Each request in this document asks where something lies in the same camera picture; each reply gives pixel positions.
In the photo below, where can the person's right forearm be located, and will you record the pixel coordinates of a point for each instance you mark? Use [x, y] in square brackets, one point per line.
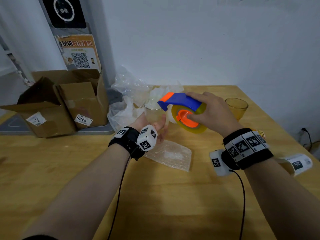
[282, 197]

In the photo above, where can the orange striped packet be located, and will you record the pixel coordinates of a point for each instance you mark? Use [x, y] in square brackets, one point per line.
[262, 133]

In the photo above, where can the open cardboard box dark inside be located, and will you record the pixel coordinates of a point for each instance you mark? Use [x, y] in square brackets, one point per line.
[47, 114]

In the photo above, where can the orange poster with code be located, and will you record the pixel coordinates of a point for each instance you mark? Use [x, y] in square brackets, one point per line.
[80, 53]

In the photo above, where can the clear drinking glass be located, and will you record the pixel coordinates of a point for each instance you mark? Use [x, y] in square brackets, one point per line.
[153, 114]

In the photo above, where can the person's right thumb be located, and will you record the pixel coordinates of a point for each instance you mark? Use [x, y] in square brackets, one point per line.
[196, 117]

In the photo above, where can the person's left forearm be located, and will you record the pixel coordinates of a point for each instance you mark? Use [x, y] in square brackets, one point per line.
[82, 192]

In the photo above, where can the person's right hand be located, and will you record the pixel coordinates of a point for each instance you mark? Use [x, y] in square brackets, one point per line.
[217, 112]

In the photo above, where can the crumpled clear plastic bags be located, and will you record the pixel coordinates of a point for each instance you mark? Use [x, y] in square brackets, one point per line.
[127, 97]

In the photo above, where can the person's left fingers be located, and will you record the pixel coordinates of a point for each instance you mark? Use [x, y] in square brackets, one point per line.
[163, 124]

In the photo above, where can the white paper label roll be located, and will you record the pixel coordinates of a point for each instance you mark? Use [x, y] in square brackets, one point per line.
[297, 163]

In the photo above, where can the blue orange tape dispenser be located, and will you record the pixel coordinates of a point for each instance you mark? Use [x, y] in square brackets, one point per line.
[181, 101]

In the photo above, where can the amber glass cup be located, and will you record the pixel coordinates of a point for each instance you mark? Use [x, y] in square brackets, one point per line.
[237, 107]

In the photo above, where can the bubble wrap sheet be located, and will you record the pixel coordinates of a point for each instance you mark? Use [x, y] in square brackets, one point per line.
[170, 154]

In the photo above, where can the white marker cube tracker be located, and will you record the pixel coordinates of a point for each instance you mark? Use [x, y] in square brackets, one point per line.
[147, 138]

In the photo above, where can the grey standing kiosk machine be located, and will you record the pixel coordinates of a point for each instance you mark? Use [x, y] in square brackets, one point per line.
[75, 12]

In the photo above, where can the person's left hand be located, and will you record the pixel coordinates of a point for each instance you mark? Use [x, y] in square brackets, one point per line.
[141, 122]

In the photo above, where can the open cardboard box white label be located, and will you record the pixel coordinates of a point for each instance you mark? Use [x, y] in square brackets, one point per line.
[85, 102]

